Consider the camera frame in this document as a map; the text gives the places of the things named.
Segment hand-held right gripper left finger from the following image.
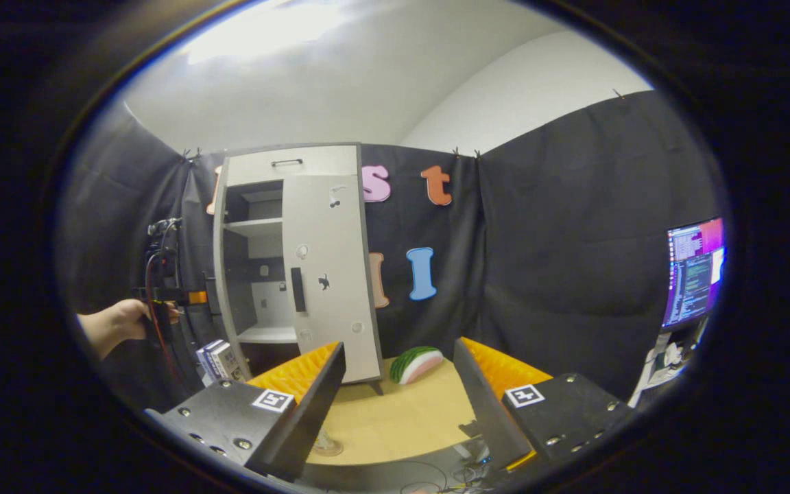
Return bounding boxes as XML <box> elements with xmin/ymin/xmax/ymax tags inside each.
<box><xmin>145</xmin><ymin>341</ymin><xmax>348</xmax><ymax>481</ymax></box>

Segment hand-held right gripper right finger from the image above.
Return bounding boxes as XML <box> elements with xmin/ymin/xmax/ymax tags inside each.
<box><xmin>454</xmin><ymin>336</ymin><xmax>637</xmax><ymax>473</ymax></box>

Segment white cabinet door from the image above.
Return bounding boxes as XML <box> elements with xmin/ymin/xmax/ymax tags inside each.
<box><xmin>212</xmin><ymin>156</ymin><xmax>253</xmax><ymax>381</ymax></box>
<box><xmin>280</xmin><ymin>172</ymin><xmax>383</xmax><ymax>384</ymax></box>

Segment clear glass bottle yellow label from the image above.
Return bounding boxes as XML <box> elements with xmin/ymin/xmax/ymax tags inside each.
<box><xmin>313</xmin><ymin>425</ymin><xmax>344</xmax><ymax>455</ymax></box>

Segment white cabinet shelf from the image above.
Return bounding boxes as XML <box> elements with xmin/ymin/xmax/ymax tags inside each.
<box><xmin>237</xmin><ymin>326</ymin><xmax>298</xmax><ymax>345</ymax></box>
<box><xmin>224</xmin><ymin>217</ymin><xmax>284</xmax><ymax>239</ymax></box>

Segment grey white cabinet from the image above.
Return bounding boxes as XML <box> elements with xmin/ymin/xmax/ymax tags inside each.
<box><xmin>212</xmin><ymin>142</ymin><xmax>385</xmax><ymax>395</ymax></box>

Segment white cabinet drawer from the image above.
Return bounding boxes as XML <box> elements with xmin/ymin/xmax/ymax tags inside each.
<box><xmin>226</xmin><ymin>144</ymin><xmax>360</xmax><ymax>187</ymax></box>

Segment small white adapter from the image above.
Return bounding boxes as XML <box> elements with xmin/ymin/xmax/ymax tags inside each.
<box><xmin>453</xmin><ymin>443</ymin><xmax>493</xmax><ymax>469</ymax></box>

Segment blue white carton box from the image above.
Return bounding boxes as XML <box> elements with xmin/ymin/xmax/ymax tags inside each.
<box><xmin>196</xmin><ymin>340</ymin><xmax>245</xmax><ymax>385</ymax></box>

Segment toy watermelon slice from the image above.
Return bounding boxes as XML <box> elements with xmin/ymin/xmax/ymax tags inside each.
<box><xmin>390</xmin><ymin>346</ymin><xmax>444</xmax><ymax>385</ymax></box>

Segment white paper sheets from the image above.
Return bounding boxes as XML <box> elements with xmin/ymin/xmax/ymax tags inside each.
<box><xmin>632</xmin><ymin>333</ymin><xmax>701</xmax><ymax>407</ymax></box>

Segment black backdrop cloth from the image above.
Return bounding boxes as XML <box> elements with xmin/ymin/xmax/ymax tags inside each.
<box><xmin>59</xmin><ymin>89</ymin><xmax>721</xmax><ymax>412</ymax></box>

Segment computer monitor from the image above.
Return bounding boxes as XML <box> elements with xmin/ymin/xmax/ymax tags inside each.
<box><xmin>661</xmin><ymin>217</ymin><xmax>726</xmax><ymax>330</ymax></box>

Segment red cable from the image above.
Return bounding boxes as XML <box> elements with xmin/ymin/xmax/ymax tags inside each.
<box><xmin>143</xmin><ymin>252</ymin><xmax>184</xmax><ymax>386</ymax></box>

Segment black cable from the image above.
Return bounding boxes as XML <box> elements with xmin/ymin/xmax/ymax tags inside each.
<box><xmin>340</xmin><ymin>458</ymin><xmax>499</xmax><ymax>494</ymax></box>

